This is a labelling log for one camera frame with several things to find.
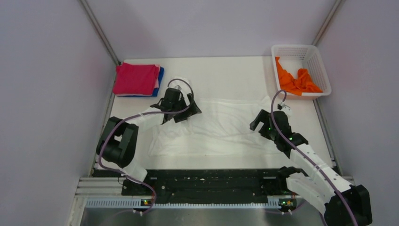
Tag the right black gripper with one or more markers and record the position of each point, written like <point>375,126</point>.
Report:
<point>263,117</point>

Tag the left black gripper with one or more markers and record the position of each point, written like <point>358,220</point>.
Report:
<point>193,110</point>

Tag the white t shirt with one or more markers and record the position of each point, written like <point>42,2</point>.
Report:
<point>222,128</point>

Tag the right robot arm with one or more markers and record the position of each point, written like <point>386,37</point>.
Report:
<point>338,201</point>

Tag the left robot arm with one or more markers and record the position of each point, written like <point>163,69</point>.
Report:
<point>116,147</point>

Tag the orange t shirt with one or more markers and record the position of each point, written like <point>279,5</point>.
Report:
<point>303,83</point>

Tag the pink folded t shirt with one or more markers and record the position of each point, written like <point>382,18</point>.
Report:
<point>157,81</point>

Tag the red folded t shirt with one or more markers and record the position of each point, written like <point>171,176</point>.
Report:
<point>135,78</point>

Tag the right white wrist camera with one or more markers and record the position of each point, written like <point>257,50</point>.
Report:
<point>282,106</point>

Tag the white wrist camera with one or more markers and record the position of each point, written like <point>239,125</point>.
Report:
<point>282,106</point>
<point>178,87</point>

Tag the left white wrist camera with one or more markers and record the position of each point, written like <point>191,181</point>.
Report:
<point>178,87</point>

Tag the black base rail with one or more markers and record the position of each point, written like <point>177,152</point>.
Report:
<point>208,186</point>

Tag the right aluminium frame post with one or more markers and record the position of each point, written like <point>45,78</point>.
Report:
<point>328,20</point>

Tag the aluminium frame post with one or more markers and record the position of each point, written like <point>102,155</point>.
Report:
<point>99,31</point>
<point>328,20</point>

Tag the left aluminium frame post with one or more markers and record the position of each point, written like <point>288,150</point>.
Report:
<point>99,31</point>

